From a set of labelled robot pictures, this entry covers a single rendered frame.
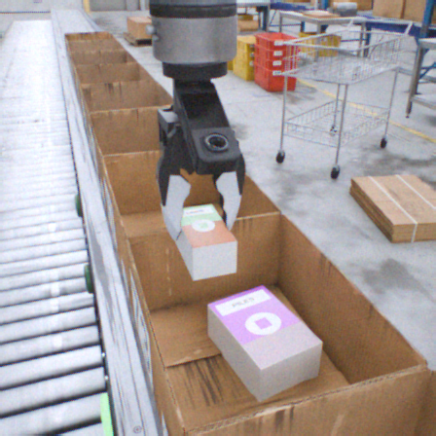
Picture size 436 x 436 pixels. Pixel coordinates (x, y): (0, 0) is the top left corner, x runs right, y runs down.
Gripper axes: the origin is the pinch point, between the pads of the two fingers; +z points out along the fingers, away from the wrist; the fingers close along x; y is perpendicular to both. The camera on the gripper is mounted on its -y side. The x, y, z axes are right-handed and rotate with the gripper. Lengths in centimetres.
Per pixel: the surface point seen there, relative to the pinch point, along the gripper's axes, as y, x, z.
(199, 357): 4.9, -0.5, 26.5
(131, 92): 137, -11, 15
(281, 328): 0.6, -12.5, 20.0
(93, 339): 32, 16, 42
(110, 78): 176, -7, 17
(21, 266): 65, 31, 41
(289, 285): 14.2, -20.7, 23.5
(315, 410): -19.7, -6.5, 12.3
